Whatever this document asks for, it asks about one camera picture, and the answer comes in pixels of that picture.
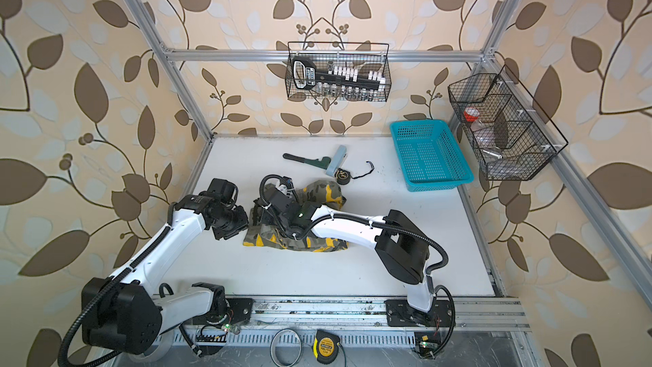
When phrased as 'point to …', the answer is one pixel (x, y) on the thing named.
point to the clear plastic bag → (487, 143)
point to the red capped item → (471, 114)
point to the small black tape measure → (343, 176)
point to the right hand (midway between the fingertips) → (261, 213)
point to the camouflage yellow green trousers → (324, 193)
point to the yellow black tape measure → (325, 347)
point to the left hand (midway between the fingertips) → (248, 225)
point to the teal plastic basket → (429, 155)
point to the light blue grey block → (336, 160)
